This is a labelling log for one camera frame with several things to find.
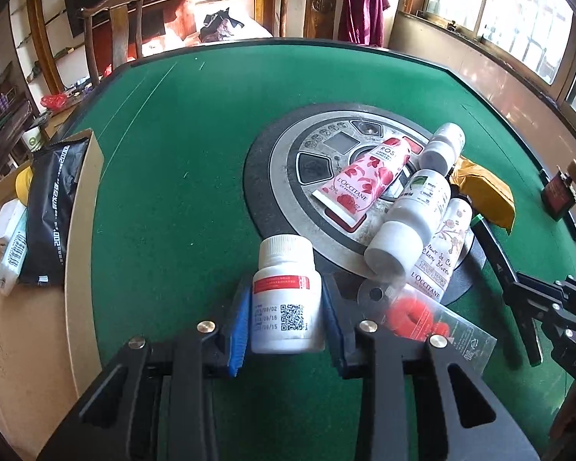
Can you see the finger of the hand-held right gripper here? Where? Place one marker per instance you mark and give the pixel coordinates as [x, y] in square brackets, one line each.
[501, 273]
[537, 293]

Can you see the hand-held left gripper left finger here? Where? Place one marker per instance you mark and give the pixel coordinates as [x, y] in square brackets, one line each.
[235, 331]

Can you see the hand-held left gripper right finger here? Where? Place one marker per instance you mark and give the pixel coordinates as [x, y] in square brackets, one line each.
[336, 336]

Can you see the white pill bottle red label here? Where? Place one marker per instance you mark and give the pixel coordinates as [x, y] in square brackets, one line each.
[283, 317]

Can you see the yellow packet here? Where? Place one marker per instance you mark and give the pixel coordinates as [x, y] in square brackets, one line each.
[485, 187]

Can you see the large white bottle green label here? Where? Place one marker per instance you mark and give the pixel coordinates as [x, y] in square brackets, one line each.
[413, 211]

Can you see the small white bottle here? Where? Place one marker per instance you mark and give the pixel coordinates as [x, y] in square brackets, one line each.
[441, 149]

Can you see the cardboard box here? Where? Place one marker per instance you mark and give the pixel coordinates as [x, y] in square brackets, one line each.
[38, 336]

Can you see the cherry blossom hand cream tube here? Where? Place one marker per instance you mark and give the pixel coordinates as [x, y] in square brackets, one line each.
[441, 249]

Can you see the dark red small bottle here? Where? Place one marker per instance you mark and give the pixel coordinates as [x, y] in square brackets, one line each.
[559, 194]

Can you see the round grey table control panel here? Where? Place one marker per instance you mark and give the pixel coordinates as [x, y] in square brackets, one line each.
[288, 192]

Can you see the pink rose hand cream tube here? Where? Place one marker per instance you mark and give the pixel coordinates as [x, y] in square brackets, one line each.
[360, 182]

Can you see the black plastic packet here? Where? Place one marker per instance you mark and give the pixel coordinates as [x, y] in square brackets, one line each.
[48, 211]

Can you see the white carton in box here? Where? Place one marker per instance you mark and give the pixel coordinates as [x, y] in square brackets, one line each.
[9, 264]

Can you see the white small box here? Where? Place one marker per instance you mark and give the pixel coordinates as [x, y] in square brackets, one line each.
[7, 223]

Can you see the yellow round lid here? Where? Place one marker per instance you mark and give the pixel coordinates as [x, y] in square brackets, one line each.
[24, 185]

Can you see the window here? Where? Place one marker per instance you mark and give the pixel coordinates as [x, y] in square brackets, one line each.
[523, 5]

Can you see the red plastic bag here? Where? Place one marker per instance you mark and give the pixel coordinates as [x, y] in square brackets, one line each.
[55, 102]

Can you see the maroon cloth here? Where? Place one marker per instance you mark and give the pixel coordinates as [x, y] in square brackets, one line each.
[362, 9]

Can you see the dark clothes pile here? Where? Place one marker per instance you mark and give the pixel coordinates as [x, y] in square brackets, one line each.
[221, 26]

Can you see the dark mahjong table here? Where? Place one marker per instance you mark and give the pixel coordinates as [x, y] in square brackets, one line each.
[5, 127]

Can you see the wooden chair with carved back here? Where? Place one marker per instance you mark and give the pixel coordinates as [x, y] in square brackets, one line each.
[321, 9]

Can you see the wooden wall shelf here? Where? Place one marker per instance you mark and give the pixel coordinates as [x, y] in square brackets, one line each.
[38, 24]

